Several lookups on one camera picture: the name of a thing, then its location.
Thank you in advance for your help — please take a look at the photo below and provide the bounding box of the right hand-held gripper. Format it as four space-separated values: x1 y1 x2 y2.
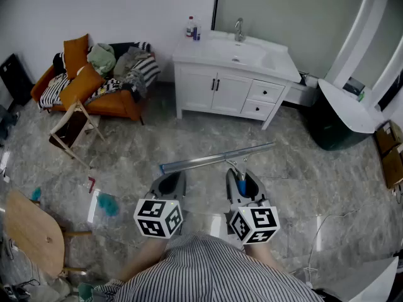
224 167 281 245

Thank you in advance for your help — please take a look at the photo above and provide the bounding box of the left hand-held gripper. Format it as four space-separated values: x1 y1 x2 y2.
133 171 187 239

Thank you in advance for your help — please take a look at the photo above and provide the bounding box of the blue-handled metal squeegee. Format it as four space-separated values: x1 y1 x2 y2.
159 142 277 198

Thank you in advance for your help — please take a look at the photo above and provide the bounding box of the person's left forearm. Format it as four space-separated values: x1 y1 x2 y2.
117 235 173 284

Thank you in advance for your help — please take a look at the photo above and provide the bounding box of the person's right forearm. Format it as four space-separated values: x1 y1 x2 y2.
243 242 292 275

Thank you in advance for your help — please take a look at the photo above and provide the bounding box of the teal cloth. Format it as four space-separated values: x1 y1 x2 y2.
95 193 121 218

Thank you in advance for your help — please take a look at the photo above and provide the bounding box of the person's striped shirt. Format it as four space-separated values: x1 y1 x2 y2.
93 231 326 302

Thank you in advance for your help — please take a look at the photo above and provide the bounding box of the orange sofa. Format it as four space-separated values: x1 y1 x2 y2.
30 42 161 125

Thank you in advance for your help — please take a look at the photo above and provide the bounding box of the grey fringed throw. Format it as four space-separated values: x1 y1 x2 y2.
120 69 149 103

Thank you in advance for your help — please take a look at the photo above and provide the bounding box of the black white zigzag blanket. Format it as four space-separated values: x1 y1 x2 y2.
84 41 162 106

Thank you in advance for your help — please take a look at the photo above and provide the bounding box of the white-topped dark green stand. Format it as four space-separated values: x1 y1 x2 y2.
309 77 377 152

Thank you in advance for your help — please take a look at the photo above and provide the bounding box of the grey-beige garment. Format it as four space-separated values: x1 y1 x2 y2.
112 47 150 79

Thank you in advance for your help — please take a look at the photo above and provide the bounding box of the orange cushion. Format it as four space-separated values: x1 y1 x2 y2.
63 33 91 80
59 62 106 110

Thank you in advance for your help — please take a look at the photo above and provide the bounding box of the white vanity table with sink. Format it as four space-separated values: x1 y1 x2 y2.
172 30 302 131

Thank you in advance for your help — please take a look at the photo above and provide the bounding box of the pale green blanket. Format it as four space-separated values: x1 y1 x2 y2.
86 42 117 76

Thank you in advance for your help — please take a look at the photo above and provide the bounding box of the cardboard box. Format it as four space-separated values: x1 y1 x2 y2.
374 120 403 157
381 145 403 190

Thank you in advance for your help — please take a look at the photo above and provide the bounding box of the black white striped cushion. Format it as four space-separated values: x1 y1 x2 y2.
38 73 73 110

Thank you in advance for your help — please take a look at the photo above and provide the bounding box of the chrome faucet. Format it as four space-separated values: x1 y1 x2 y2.
234 17 247 43

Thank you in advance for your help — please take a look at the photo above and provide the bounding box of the blue-striped white spray bottle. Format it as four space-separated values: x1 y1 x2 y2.
192 18 203 42

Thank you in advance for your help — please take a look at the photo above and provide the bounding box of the white board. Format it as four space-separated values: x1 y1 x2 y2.
342 255 401 302

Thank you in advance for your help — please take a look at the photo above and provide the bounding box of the black upright appliance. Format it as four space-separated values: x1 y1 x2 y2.
0 53 34 107

